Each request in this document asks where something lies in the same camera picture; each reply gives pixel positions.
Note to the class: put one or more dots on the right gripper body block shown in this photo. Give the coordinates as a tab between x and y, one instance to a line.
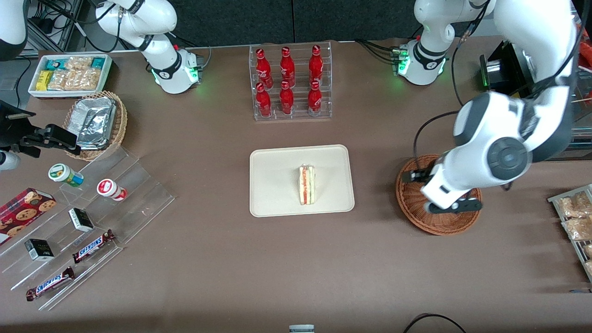
14	131

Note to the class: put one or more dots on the triangular sandwich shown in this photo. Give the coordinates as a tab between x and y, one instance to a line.
306	185

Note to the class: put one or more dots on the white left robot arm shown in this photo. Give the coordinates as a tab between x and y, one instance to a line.
508	159

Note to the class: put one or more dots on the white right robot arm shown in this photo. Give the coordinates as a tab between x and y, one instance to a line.
162	60

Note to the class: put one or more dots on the brown wicker basket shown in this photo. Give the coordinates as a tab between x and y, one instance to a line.
444	226

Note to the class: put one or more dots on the light tan wicker basket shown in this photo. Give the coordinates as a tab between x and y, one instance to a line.
121	122

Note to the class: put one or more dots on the tray of packaged snacks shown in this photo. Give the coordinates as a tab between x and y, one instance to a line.
555	200

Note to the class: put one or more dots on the cream plastic serving tray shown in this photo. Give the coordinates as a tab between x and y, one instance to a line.
273	180

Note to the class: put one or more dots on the silver foil packet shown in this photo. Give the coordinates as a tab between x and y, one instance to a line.
92	145
95	120

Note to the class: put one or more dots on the green lidded yogurt cup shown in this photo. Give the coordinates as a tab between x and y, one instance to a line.
62	173

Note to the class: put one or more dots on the white rectangular snack bin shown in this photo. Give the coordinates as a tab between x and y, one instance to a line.
33	90

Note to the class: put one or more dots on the clear cracker bag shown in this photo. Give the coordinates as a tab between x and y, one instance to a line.
87	79
78	63
61	80

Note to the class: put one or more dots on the yellow snack packet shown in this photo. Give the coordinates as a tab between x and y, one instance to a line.
43	80

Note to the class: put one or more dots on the red lidded yogurt cup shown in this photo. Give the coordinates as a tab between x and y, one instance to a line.
108	188

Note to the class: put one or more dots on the red tartan cookie box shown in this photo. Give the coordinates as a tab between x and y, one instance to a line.
23	212

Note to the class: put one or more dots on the teal snack packet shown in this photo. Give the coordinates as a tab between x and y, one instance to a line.
54	64
97	63

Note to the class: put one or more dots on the small black carton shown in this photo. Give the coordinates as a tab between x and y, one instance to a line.
81	219
39	249

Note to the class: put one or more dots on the clear acrylic stepped display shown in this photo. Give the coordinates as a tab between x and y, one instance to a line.
138	203

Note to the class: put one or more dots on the Snickers chocolate bar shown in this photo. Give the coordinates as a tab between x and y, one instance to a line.
48	283
92	246

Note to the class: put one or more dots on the red cola bottle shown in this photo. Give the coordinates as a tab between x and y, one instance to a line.
286	101
263	102
263	69
287	68
314	101
316	67

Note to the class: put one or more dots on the clear acrylic bottle rack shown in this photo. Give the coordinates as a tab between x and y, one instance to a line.
300	115

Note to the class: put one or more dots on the black metal machine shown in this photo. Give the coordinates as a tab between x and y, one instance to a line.
497	69

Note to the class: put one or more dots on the clear nut snack bag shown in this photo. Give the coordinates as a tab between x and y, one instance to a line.
578	229
576	206
588	250
588	267

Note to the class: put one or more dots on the small white grey object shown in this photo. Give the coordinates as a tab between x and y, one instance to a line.
301	329

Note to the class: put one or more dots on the aluminium frame structure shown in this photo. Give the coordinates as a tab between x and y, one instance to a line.
69	23

